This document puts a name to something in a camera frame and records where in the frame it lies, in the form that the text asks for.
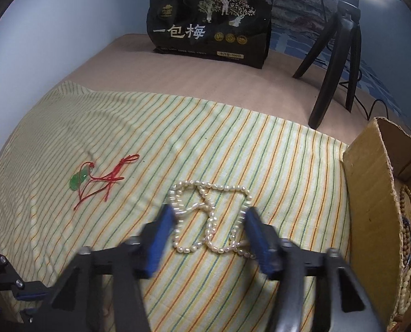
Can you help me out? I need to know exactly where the black tripod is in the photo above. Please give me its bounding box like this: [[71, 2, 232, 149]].
[[292, 0, 363, 129]]

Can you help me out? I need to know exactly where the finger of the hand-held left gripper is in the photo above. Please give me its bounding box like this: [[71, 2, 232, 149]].
[[19, 305, 54, 324], [0, 247, 51, 300]]

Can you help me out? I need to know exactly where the white pearl necklace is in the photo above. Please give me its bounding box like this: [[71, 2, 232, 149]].
[[168, 180, 258, 260]]

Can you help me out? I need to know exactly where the black printed snack bag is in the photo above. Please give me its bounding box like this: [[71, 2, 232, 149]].
[[147, 0, 274, 69]]

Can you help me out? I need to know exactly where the cardboard box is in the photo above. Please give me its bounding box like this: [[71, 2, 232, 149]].
[[342, 117, 411, 332]]

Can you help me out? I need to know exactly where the yellow striped cloth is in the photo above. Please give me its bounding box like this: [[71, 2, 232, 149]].
[[0, 80, 351, 332]]

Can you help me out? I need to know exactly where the brown wooden bead necklace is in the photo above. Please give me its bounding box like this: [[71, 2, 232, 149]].
[[399, 184, 411, 270]]

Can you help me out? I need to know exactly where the cream bead bracelet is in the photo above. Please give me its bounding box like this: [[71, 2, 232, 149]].
[[397, 264, 411, 315]]

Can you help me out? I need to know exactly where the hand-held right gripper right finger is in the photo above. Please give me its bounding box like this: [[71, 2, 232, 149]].
[[243, 206, 382, 332]]

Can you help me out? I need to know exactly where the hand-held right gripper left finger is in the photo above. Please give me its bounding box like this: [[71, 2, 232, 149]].
[[43, 203, 176, 332]]

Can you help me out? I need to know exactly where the jade pendant red cord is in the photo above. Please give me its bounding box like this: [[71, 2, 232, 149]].
[[69, 154, 140, 212]]

